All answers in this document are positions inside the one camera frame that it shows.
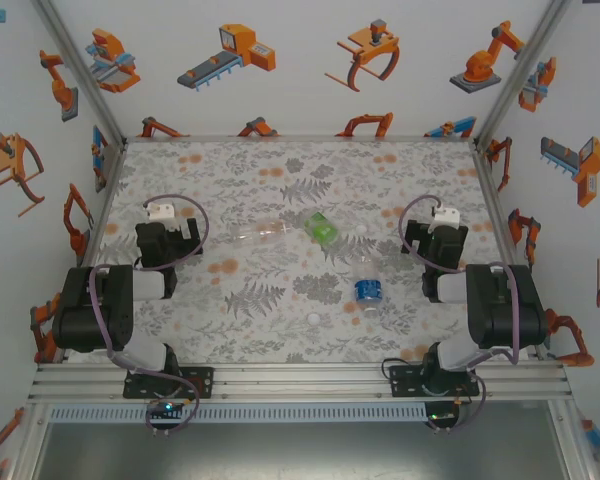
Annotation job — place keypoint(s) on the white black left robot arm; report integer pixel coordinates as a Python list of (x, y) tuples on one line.
[(95, 310)]

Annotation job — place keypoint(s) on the wide grooved aluminium rail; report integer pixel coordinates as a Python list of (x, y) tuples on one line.
[(300, 385)]

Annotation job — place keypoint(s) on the grey metal panel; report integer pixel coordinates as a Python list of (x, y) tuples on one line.
[(300, 450)]

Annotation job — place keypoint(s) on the floral grey tablecloth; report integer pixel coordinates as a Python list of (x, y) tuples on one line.
[(230, 165)]

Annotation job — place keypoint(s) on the slim aluminium table rail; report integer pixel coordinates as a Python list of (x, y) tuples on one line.
[(300, 138), (105, 200), (492, 200)]

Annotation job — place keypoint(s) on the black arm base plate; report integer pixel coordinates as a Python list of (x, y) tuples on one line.
[(400, 380), (205, 382)]

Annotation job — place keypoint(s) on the green label plastic bottle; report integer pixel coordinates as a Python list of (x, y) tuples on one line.
[(322, 231)]

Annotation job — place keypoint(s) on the blue label Pocari bottle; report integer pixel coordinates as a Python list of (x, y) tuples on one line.
[(369, 292)]

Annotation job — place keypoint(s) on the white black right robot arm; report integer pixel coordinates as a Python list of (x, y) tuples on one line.
[(500, 310)]

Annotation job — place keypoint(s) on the aluminium corner post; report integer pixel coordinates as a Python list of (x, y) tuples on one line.
[(520, 65), (80, 70)]

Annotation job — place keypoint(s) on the small circuit board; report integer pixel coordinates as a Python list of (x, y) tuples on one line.
[(442, 416), (165, 407)]

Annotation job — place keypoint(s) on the clear unlabelled plastic bottle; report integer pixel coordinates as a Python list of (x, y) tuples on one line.
[(260, 231)]

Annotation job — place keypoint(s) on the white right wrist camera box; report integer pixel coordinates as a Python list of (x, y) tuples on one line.
[(445, 217)]

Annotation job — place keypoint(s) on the aluminium frame leg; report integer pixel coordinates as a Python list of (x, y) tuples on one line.
[(575, 450), (27, 450)]

